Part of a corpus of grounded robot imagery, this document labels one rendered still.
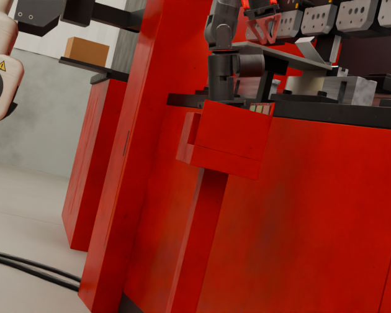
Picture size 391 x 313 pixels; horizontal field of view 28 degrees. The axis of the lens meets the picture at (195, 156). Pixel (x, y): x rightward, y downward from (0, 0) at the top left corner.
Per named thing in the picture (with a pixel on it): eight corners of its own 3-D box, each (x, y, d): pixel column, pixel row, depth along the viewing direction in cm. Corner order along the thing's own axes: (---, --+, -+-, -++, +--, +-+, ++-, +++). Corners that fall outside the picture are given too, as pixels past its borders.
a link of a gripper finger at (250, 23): (271, 41, 219) (264, 8, 217) (282, 40, 213) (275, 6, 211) (249, 47, 217) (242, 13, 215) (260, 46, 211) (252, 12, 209)
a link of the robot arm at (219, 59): (204, 52, 180) (210, 49, 174) (233, 51, 181) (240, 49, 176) (205, 82, 180) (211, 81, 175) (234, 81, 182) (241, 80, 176)
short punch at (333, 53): (310, 68, 226) (317, 36, 226) (315, 70, 226) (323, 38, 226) (327, 68, 216) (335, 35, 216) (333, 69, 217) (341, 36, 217)
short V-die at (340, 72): (301, 77, 228) (303, 67, 228) (310, 79, 229) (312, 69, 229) (336, 77, 210) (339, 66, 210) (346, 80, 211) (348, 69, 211)
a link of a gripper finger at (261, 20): (275, 41, 217) (268, 7, 215) (287, 40, 210) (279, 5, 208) (254, 46, 215) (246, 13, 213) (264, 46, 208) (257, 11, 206)
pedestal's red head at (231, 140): (175, 159, 193) (192, 88, 192) (236, 173, 196) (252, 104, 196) (189, 164, 173) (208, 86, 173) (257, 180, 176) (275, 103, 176)
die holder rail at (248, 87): (202, 100, 295) (208, 76, 295) (216, 104, 297) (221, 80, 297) (257, 105, 248) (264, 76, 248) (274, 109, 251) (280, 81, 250)
